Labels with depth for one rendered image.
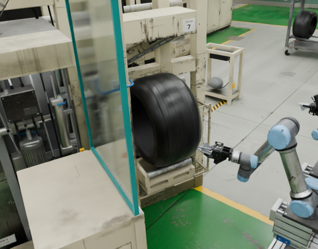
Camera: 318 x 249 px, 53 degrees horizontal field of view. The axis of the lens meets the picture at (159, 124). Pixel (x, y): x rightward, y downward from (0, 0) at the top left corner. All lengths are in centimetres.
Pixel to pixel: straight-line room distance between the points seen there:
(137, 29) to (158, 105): 50
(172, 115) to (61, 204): 77
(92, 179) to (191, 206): 179
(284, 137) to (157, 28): 99
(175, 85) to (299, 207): 95
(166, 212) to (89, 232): 190
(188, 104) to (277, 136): 51
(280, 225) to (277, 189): 122
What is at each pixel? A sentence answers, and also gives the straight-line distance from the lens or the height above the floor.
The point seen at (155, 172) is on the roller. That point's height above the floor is 92.
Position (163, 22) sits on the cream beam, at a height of 174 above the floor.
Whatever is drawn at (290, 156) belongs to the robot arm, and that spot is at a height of 117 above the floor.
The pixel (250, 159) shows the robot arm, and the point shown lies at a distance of 196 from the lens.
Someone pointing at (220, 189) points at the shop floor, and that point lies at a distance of 333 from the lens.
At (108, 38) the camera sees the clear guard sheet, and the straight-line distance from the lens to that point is 100.
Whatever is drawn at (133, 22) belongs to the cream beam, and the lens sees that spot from 199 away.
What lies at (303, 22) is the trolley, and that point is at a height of 70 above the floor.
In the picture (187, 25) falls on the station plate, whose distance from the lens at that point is 218.
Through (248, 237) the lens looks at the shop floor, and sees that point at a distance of 294.
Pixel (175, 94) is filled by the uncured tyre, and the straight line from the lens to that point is 184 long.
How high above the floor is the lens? 216
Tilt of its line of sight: 29 degrees down
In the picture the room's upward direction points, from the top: 3 degrees counter-clockwise
